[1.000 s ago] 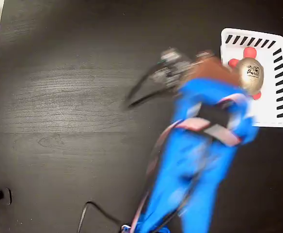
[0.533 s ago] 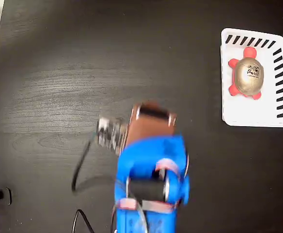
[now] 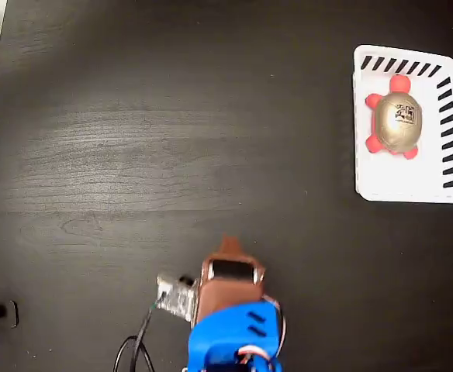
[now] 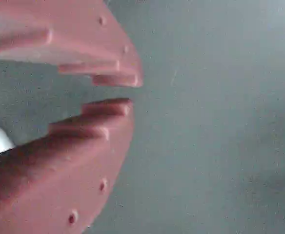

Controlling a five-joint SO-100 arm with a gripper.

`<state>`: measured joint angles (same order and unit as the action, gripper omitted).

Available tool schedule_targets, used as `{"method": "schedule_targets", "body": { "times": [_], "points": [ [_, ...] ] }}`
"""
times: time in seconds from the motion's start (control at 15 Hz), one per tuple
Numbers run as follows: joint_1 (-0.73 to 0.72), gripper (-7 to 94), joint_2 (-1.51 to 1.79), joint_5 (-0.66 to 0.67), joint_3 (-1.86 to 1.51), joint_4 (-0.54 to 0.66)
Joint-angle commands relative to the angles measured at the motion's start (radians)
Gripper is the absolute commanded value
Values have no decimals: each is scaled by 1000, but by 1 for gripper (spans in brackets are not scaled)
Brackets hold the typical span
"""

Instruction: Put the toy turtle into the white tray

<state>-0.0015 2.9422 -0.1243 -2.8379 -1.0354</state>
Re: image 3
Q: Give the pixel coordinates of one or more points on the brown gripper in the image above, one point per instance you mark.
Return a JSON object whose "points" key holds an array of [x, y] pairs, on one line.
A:
{"points": [[229, 290]]}

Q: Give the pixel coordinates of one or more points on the red turtle toy gold shell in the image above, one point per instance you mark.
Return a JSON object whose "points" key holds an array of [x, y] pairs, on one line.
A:
{"points": [[399, 120]]}

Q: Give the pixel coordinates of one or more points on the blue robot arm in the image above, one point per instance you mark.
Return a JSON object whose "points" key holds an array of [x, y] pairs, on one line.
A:
{"points": [[230, 329]]}

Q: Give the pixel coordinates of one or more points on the white plastic tray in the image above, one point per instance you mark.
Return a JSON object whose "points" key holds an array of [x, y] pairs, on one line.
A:
{"points": [[451, 186]]}

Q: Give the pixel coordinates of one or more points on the silver gripper camera module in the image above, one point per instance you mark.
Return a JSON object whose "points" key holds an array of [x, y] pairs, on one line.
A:
{"points": [[176, 298]]}

